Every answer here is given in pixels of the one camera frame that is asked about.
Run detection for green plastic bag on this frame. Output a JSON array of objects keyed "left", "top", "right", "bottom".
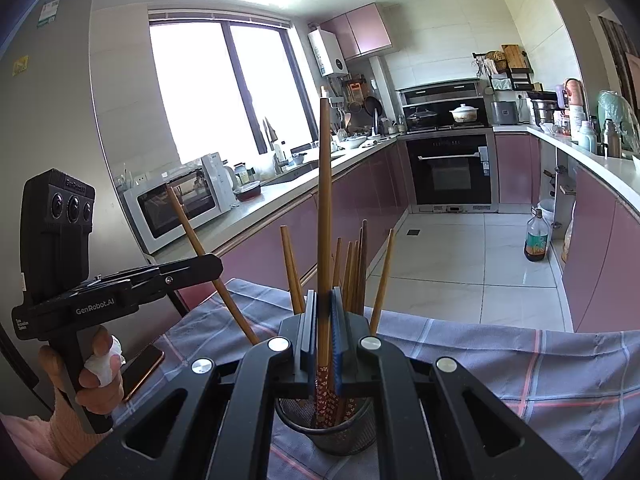
[{"left": 597, "top": 90, "right": 640, "bottom": 153}]

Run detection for pink lower kitchen cabinets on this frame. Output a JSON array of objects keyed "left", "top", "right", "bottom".
[
  {"left": 175, "top": 137, "right": 416, "bottom": 311},
  {"left": 495, "top": 132, "right": 640, "bottom": 333}
]

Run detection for white microwave oven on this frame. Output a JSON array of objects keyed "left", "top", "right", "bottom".
[{"left": 122, "top": 154, "right": 239, "bottom": 255}]

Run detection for red patterned wooden chopstick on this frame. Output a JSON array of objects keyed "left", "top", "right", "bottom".
[{"left": 314, "top": 97, "right": 335, "bottom": 430}]

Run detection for kitchen window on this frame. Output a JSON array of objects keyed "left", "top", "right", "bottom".
[{"left": 148, "top": 7, "right": 321, "bottom": 159}]

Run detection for cooking oil bottle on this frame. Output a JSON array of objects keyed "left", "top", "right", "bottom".
[{"left": 524, "top": 207, "right": 549, "bottom": 262}]

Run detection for tan wooden chopstick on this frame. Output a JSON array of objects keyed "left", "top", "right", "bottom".
[
  {"left": 369, "top": 228, "right": 396, "bottom": 335},
  {"left": 165, "top": 185, "right": 261, "bottom": 346}
]

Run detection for pink kettle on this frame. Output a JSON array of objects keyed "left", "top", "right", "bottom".
[{"left": 564, "top": 78, "right": 587, "bottom": 108}]

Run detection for pink upper wall cabinet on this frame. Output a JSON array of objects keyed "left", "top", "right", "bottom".
[{"left": 320, "top": 2, "right": 393, "bottom": 61}]

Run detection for black smartphone with gold edge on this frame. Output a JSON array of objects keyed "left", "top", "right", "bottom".
[{"left": 120, "top": 344, "right": 166, "bottom": 402}]

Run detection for white wall water heater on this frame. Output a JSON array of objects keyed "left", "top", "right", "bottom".
[{"left": 307, "top": 29, "right": 349, "bottom": 78}]

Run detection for bunch of tan chopsticks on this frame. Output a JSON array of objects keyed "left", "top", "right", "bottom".
[{"left": 279, "top": 225, "right": 363, "bottom": 426}]

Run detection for white plastic bottle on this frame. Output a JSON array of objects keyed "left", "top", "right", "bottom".
[{"left": 577, "top": 121, "right": 597, "bottom": 153}]

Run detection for steel steamer pot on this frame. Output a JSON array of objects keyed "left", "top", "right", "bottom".
[{"left": 527, "top": 91, "right": 560, "bottom": 128}]

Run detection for steel sink faucet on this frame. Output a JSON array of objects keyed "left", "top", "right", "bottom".
[{"left": 263, "top": 117, "right": 291, "bottom": 173}]

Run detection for black wall storage rack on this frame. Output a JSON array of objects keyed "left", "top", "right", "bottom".
[{"left": 472, "top": 44, "right": 533, "bottom": 92}]

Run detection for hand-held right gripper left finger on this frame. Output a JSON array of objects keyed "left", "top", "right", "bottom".
[{"left": 65, "top": 289, "right": 319, "bottom": 480}]

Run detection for grey refrigerator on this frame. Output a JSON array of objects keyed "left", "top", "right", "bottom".
[{"left": 0, "top": 0, "right": 181, "bottom": 401}]

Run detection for person's left hand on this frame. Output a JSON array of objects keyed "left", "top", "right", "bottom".
[{"left": 39, "top": 325, "right": 126, "bottom": 417}]

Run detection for built-in stove and oven unit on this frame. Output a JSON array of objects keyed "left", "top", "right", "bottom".
[{"left": 395, "top": 80, "right": 501, "bottom": 215}]

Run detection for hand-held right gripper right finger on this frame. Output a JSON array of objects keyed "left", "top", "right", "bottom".
[{"left": 329, "top": 286, "right": 583, "bottom": 480}]

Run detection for white casserole pot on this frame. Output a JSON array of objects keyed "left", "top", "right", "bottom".
[{"left": 449, "top": 103, "right": 486, "bottom": 124}]

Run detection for grey plaid cloth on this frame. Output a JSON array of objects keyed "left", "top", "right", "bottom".
[{"left": 112, "top": 277, "right": 640, "bottom": 480}]

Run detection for steel thermos bottle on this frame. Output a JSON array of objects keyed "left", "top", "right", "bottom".
[{"left": 602, "top": 119, "right": 622, "bottom": 158}]

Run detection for wooden cutting board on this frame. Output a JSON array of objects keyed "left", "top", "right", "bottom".
[{"left": 501, "top": 44, "right": 526, "bottom": 70}]

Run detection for black pot with glass lid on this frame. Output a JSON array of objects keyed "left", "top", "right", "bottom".
[{"left": 405, "top": 106, "right": 440, "bottom": 130}]

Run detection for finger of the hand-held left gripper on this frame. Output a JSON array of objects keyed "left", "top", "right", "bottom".
[{"left": 130, "top": 254, "right": 224, "bottom": 302}]

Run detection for black mesh chopstick holder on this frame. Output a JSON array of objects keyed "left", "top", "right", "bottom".
[{"left": 274, "top": 395, "right": 377, "bottom": 456}]

